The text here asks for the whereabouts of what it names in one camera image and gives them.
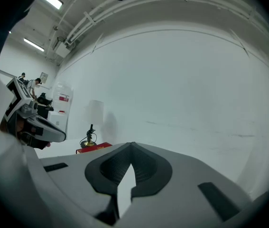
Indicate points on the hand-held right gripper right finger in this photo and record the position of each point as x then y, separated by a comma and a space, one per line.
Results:
184, 186

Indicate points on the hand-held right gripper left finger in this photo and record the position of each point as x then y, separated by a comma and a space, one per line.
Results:
77, 172

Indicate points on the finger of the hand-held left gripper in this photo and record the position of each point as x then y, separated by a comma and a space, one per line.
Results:
53, 133

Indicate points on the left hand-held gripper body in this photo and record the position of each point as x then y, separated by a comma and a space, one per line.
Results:
18, 96

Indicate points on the person's left hand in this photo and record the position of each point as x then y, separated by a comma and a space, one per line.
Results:
38, 145

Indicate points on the white water dispenser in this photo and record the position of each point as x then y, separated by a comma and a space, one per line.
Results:
58, 121

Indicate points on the red hardcover book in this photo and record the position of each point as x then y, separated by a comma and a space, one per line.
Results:
94, 148

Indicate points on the clear water bottle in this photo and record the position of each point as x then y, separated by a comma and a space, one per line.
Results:
63, 96

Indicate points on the table lamp with white shade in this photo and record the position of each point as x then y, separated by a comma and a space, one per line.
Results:
95, 111

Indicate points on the white ceiling box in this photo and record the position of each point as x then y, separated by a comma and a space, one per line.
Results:
62, 49

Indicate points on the person's black clothing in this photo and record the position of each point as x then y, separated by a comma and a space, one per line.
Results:
3, 15

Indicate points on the white ceiling pipe bundle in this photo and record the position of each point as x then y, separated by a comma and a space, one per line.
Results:
105, 11

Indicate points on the wall notice board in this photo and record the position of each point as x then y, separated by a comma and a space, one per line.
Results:
44, 77

